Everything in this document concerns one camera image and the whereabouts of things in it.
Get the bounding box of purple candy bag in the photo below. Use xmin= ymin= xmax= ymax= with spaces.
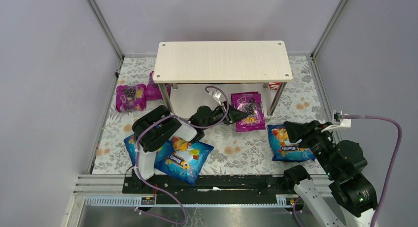
xmin=115 ymin=84 xmax=147 ymax=113
xmin=145 ymin=71 xmax=163 ymax=101
xmin=231 ymin=92 xmax=266 ymax=132

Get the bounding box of blue slendy bag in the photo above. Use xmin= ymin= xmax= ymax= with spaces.
xmin=124 ymin=134 xmax=174 ymax=165
xmin=267 ymin=125 xmax=315 ymax=162
xmin=154 ymin=136 xmax=214 ymax=186

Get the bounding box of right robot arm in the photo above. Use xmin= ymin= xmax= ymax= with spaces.
xmin=283 ymin=121 xmax=378 ymax=227

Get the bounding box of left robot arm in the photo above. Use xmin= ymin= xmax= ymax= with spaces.
xmin=132 ymin=101 xmax=249 ymax=181

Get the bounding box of white wooden two-tier shelf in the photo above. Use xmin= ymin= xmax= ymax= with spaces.
xmin=153 ymin=40 xmax=293 ymax=118

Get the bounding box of red white packet behind shelf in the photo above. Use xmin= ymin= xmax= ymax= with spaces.
xmin=269 ymin=82 xmax=281 ymax=90

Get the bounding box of floral patterned table mat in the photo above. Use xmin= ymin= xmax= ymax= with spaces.
xmin=92 ymin=56 xmax=325 ymax=175

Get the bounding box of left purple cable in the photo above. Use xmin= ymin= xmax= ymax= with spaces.
xmin=134 ymin=86 xmax=230 ymax=226

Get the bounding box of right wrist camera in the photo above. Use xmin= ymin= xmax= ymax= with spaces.
xmin=321 ymin=111 xmax=351 ymax=132

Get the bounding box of slotted cable duct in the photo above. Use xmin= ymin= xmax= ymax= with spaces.
xmin=85 ymin=195 xmax=292 ymax=208

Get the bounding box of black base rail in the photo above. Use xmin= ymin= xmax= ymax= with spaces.
xmin=122 ymin=174 xmax=316 ymax=196

